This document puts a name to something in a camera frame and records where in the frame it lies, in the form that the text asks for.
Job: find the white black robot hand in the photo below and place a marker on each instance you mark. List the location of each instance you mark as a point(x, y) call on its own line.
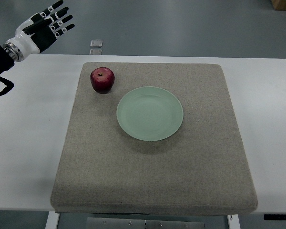
point(39, 32)

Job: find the red apple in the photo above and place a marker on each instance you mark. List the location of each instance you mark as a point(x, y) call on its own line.
point(102, 80)

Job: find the lower floor socket plate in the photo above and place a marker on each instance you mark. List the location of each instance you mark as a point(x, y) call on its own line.
point(95, 52)

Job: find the pale green plate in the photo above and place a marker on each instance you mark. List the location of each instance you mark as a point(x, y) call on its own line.
point(149, 113)

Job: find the white table leg left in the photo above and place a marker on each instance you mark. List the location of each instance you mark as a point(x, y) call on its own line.
point(52, 220)

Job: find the white table leg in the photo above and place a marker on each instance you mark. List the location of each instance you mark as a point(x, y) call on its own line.
point(233, 222)
point(52, 220)

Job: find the cardboard box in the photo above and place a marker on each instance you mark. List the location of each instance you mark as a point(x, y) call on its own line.
point(279, 4)

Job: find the white table leg right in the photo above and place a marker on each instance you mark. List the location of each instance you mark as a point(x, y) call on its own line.
point(233, 222)

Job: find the black table control panel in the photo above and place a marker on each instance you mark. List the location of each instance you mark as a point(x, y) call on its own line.
point(280, 217)

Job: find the metal base plate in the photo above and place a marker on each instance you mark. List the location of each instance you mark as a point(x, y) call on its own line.
point(111, 223)

